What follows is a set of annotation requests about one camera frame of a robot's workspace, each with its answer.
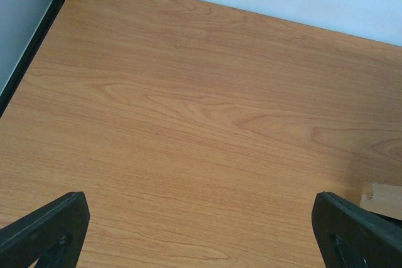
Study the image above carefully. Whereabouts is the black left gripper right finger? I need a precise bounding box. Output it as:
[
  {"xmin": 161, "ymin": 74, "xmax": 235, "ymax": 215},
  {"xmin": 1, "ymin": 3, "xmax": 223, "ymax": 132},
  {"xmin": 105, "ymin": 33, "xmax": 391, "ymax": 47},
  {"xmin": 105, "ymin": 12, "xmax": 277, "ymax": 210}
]
[{"xmin": 312, "ymin": 192, "xmax": 401, "ymax": 268}]

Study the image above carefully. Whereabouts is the black aluminium frame rail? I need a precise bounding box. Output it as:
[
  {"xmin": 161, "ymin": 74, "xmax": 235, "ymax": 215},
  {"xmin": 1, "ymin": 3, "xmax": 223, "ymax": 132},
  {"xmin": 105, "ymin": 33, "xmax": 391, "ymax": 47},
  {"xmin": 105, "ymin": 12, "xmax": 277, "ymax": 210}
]
[{"xmin": 1, "ymin": 0, "xmax": 65, "ymax": 114}]

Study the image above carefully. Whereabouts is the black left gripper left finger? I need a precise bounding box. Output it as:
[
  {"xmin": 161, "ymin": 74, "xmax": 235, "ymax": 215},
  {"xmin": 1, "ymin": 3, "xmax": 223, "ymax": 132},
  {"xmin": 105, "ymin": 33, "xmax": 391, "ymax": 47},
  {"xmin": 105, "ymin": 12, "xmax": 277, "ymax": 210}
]
[{"xmin": 1, "ymin": 191, "xmax": 90, "ymax": 267}]

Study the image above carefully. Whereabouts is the aluminium poker case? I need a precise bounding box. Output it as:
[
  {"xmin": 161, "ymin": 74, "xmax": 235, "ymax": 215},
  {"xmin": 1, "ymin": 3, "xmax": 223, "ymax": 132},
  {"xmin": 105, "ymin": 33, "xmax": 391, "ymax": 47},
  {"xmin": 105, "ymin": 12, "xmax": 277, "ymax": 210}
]
[{"xmin": 359, "ymin": 182, "xmax": 402, "ymax": 220}]

